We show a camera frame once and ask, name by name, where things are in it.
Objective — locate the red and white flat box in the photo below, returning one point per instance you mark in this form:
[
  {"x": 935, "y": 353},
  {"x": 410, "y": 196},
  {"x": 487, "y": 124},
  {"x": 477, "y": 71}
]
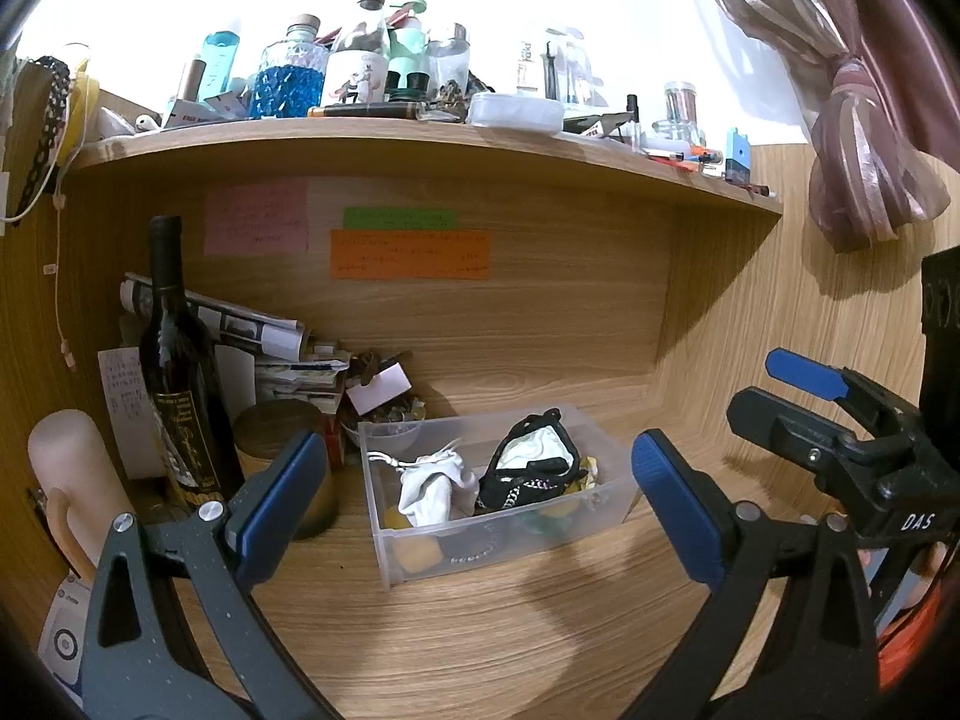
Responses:
[{"x": 206, "y": 111}]

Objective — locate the black and white face mask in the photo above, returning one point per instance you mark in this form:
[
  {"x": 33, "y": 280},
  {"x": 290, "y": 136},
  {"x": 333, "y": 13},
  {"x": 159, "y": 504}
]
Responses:
[{"x": 525, "y": 457}]

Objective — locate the person's right hand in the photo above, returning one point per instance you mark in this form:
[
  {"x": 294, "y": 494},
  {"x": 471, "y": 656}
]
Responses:
[{"x": 928, "y": 574}]

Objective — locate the floral fabric scrunchie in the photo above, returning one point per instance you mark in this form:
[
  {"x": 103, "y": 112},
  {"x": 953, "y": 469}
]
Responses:
[{"x": 589, "y": 474}]

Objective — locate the white handwritten paper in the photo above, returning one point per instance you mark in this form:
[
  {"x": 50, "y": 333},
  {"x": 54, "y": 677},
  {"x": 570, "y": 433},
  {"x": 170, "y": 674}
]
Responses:
[{"x": 120, "y": 405}]

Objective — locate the small clear bowl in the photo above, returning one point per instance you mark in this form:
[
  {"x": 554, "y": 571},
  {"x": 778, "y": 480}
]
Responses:
[{"x": 379, "y": 439}]

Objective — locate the clear acrylic organizer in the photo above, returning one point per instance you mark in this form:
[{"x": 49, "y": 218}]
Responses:
[{"x": 574, "y": 67}]

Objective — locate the pale pink tumbler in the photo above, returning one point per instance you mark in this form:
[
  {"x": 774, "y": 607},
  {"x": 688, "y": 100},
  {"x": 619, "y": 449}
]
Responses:
[{"x": 71, "y": 465}]

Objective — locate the blue plastic stamp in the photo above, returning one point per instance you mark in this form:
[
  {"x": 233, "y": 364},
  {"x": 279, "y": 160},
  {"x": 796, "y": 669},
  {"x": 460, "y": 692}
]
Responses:
[{"x": 738, "y": 157}]

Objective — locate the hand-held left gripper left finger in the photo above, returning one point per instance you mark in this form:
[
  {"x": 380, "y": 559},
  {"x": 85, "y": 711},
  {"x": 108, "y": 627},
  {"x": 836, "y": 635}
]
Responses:
[{"x": 281, "y": 499}]

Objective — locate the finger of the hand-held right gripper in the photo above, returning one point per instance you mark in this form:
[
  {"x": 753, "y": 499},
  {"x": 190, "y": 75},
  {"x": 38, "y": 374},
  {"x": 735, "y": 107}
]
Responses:
[
  {"x": 806, "y": 375},
  {"x": 780, "y": 427}
]

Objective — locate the wooden shelf board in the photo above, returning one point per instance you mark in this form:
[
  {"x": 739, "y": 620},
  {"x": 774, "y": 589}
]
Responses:
[{"x": 375, "y": 136}]

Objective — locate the orange marker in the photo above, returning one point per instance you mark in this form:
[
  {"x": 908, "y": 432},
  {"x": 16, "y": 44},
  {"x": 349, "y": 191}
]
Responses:
[{"x": 686, "y": 157}]

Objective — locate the dark wine bottle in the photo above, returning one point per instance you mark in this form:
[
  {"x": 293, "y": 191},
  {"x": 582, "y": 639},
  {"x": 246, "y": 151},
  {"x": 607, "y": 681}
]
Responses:
[{"x": 180, "y": 360}]

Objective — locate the small clear labelled bottle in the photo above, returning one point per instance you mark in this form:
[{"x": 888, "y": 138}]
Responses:
[{"x": 529, "y": 69}]

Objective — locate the pink sticky note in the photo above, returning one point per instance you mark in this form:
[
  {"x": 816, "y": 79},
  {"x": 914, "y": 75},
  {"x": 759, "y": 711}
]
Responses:
[{"x": 255, "y": 217}]

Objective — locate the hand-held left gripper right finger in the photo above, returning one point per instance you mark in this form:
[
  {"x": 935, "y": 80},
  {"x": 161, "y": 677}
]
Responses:
[{"x": 675, "y": 510}]

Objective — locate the stack of newspapers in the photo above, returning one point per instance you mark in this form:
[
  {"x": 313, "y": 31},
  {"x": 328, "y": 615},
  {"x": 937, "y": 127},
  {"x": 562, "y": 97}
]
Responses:
[{"x": 247, "y": 322}]

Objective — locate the clear glass perfume bottle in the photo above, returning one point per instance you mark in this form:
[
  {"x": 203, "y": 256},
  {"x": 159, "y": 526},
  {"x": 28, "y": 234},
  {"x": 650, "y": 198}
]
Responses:
[{"x": 448, "y": 64}]

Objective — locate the brown curtain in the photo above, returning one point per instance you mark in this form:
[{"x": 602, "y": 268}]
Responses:
[{"x": 862, "y": 127}]

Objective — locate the green sticky note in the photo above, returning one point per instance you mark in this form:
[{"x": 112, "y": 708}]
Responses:
[{"x": 400, "y": 219}]

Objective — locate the yellow headband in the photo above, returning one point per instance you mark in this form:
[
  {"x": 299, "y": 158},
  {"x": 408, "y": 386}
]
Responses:
[{"x": 82, "y": 116}]

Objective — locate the small white paper box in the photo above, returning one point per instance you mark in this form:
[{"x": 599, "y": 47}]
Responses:
[{"x": 379, "y": 390}]

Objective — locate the clear plastic bin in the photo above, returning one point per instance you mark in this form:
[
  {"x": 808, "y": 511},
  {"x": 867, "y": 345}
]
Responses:
[{"x": 525, "y": 547}]

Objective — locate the brown cardboard tube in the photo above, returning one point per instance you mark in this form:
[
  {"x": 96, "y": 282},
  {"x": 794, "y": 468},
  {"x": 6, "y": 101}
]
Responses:
[{"x": 190, "y": 79}]

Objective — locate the white flat plastic container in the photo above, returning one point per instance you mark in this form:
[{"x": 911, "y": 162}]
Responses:
[{"x": 516, "y": 111}]

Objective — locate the clear bottle with cork stopper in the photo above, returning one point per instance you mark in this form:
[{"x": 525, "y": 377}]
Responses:
[{"x": 360, "y": 45}]

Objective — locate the mint green pump bottle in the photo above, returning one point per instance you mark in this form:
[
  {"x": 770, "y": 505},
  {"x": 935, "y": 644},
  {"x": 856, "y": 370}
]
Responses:
[{"x": 407, "y": 52}]

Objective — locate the orange sticky note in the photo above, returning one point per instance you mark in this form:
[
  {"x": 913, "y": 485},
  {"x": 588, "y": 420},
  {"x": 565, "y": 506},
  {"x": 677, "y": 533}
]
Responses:
[{"x": 411, "y": 255}]

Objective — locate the black patterned headband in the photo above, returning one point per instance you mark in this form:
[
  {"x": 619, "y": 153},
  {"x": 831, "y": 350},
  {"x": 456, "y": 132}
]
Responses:
[{"x": 46, "y": 112}]

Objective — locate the blue patterned glass bottle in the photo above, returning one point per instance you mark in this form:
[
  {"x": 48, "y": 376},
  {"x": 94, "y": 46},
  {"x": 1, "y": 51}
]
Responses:
[{"x": 292, "y": 79}]

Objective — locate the white and blue round device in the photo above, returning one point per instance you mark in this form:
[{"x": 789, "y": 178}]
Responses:
[{"x": 64, "y": 645}]

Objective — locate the light blue plastic bottle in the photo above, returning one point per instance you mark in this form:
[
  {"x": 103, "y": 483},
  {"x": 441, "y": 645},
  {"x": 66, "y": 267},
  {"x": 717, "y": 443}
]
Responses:
[{"x": 220, "y": 67}]

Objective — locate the round clear glass jar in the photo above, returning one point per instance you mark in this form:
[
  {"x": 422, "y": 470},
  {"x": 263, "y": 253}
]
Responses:
[{"x": 671, "y": 133}]

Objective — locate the clear jar with copper content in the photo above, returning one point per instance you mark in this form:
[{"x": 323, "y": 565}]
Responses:
[{"x": 682, "y": 101}]

